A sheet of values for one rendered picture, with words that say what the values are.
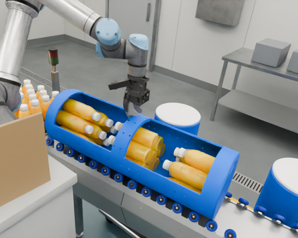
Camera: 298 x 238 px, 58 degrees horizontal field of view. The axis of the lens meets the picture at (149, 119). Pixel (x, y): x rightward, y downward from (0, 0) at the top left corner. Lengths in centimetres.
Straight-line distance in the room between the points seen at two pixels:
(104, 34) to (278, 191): 101
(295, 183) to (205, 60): 346
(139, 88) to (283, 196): 80
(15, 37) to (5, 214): 61
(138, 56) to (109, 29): 19
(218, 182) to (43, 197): 59
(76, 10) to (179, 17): 386
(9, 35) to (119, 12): 443
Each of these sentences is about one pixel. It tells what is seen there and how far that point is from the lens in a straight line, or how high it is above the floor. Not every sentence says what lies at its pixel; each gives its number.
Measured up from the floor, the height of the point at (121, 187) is 92.
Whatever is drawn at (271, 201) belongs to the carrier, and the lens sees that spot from 144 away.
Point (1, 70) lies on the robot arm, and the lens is 110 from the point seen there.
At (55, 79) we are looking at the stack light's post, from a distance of 202.
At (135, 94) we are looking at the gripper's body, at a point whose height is 137.
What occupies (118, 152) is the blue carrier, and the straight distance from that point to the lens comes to 113.
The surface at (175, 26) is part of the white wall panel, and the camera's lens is 480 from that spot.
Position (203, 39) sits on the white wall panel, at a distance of 457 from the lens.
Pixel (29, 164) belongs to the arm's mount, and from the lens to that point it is 92.
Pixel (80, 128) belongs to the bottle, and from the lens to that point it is 132.
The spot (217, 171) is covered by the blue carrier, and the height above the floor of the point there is 121.
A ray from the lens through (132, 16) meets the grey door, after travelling 528.
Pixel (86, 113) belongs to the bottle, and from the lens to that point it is 132.
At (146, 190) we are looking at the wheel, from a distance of 121.
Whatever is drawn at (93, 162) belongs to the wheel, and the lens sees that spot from 133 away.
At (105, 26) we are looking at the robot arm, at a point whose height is 164.
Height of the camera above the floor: 183
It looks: 30 degrees down
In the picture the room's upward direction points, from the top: 6 degrees clockwise
